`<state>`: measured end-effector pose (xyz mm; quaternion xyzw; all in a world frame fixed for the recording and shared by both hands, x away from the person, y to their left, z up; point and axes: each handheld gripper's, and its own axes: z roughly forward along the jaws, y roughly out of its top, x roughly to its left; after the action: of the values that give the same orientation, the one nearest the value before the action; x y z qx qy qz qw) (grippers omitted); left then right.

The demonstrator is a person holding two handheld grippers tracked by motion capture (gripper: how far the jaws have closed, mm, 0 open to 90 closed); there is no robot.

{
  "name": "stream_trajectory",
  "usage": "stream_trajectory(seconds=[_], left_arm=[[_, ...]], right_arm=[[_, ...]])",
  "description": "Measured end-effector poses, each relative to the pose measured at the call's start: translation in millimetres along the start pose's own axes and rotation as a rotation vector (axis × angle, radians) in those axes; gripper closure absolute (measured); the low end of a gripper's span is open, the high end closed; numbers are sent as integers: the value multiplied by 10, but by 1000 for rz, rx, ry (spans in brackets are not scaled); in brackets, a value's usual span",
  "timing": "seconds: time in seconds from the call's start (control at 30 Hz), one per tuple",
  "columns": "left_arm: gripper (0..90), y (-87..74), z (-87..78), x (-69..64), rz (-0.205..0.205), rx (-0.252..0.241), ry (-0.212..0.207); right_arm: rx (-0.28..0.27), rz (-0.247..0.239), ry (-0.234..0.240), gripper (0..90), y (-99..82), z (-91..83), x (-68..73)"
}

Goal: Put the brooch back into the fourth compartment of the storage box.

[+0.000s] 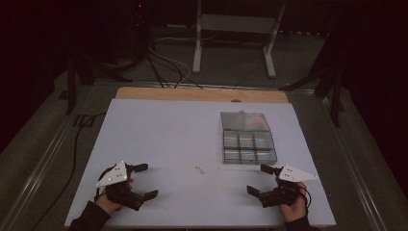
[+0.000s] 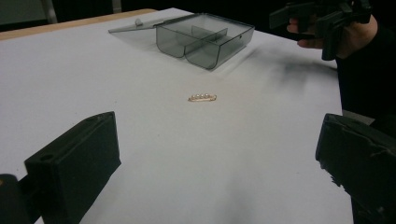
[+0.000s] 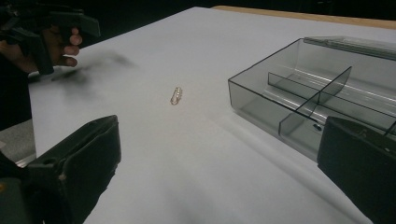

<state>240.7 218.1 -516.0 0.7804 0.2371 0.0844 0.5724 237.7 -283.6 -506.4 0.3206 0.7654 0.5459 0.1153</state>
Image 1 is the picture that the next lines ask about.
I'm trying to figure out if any person's left hand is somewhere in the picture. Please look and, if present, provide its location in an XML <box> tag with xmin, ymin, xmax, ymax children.
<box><xmin>95</xmin><ymin>178</ymin><xmax>135</xmax><ymax>217</ymax></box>

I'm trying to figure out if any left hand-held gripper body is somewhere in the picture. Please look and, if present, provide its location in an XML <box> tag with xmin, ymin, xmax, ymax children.
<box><xmin>95</xmin><ymin>161</ymin><xmax>147</xmax><ymax>212</ymax></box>

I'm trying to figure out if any white cable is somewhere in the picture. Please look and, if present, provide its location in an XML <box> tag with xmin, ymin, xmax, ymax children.
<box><xmin>149</xmin><ymin>36</ymin><xmax>192</xmax><ymax>89</ymax></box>

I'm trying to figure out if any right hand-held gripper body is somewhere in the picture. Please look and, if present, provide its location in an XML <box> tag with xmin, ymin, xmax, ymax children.
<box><xmin>259</xmin><ymin>164</ymin><xmax>319</xmax><ymax>209</ymax></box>

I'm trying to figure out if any clear plastic compartment box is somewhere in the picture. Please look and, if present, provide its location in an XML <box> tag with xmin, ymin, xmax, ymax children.
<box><xmin>219</xmin><ymin>110</ymin><xmax>279</xmax><ymax>166</ymax></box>

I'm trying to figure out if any black floor cable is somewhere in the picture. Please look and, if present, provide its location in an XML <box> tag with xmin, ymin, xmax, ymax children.
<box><xmin>30</xmin><ymin>111</ymin><xmax>108</xmax><ymax>231</ymax></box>

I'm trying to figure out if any white table cover sheet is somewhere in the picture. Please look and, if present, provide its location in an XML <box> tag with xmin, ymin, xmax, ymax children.
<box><xmin>64</xmin><ymin>97</ymin><xmax>337</xmax><ymax>229</ymax></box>

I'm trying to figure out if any black cable bundle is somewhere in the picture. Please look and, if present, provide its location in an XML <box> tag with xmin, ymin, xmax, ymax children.
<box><xmin>143</xmin><ymin>38</ymin><xmax>205</xmax><ymax>90</ymax></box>

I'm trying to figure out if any metal floor rail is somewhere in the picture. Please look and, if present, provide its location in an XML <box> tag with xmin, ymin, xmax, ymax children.
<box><xmin>0</xmin><ymin>80</ymin><xmax>94</xmax><ymax>231</ymax></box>
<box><xmin>316</xmin><ymin>95</ymin><xmax>388</xmax><ymax>231</ymax></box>

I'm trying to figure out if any floor socket plate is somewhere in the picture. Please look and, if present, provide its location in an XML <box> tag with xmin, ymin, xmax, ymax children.
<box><xmin>73</xmin><ymin>114</ymin><xmax>96</xmax><ymax>128</ymax></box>

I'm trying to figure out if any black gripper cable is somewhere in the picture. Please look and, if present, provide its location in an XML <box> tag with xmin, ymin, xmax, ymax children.
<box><xmin>93</xmin><ymin>165</ymin><xmax>117</xmax><ymax>203</ymax></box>
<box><xmin>297</xmin><ymin>185</ymin><xmax>313</xmax><ymax>210</ymax></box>

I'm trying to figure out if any person's right hand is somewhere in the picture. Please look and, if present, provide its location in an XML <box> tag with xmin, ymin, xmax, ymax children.
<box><xmin>278</xmin><ymin>182</ymin><xmax>309</xmax><ymax>223</ymax></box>

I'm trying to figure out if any dark equipment with red light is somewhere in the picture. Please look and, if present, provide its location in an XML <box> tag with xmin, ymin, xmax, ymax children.
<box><xmin>126</xmin><ymin>0</ymin><xmax>153</xmax><ymax>62</ymax></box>

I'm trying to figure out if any black tripod stand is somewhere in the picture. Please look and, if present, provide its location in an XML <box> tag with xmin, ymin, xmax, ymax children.
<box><xmin>64</xmin><ymin>52</ymin><xmax>134</xmax><ymax>116</ymax></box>
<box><xmin>278</xmin><ymin>62</ymin><xmax>346</xmax><ymax>128</ymax></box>

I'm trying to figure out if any white metal stand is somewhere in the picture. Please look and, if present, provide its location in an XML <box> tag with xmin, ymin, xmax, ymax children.
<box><xmin>191</xmin><ymin>0</ymin><xmax>287</xmax><ymax>79</ymax></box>

